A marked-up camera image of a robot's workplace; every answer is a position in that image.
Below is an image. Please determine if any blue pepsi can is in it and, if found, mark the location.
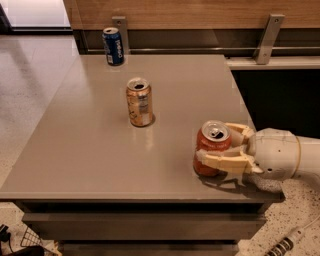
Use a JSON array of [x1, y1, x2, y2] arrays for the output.
[[102, 27, 124, 66]]

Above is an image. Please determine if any grey drawer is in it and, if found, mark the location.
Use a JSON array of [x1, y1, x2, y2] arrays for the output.
[[62, 244, 238, 256], [23, 213, 266, 241]]

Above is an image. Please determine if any white power strip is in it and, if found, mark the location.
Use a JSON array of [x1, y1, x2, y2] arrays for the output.
[[264, 215, 320, 256]]

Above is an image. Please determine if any right metal bracket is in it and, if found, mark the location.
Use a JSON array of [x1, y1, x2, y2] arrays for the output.
[[253, 14, 285, 65]]

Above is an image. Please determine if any orange soda can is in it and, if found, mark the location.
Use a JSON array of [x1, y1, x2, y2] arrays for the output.
[[126, 77, 153, 127]]

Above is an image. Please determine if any metal bracket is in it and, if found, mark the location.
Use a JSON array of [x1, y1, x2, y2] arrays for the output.
[[253, 14, 285, 65], [112, 16, 130, 55]]

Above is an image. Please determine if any red coke can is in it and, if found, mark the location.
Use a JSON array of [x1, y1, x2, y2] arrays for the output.
[[193, 120, 231, 177]]

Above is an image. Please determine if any left metal bracket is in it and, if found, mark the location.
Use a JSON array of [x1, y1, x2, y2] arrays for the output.
[[112, 16, 130, 55]]

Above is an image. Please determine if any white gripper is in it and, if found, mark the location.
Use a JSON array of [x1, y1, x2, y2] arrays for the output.
[[196, 123, 298, 181]]

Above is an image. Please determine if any lower grey drawer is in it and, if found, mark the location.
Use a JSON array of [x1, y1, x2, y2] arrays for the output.
[[62, 244, 238, 256]]

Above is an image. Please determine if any black wire basket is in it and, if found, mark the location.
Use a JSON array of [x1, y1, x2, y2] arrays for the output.
[[0, 223, 46, 256]]

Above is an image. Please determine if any upper grey drawer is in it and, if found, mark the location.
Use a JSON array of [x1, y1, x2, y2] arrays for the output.
[[23, 213, 266, 241]]

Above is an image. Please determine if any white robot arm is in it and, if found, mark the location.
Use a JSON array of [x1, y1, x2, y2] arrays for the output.
[[195, 121, 320, 184]]

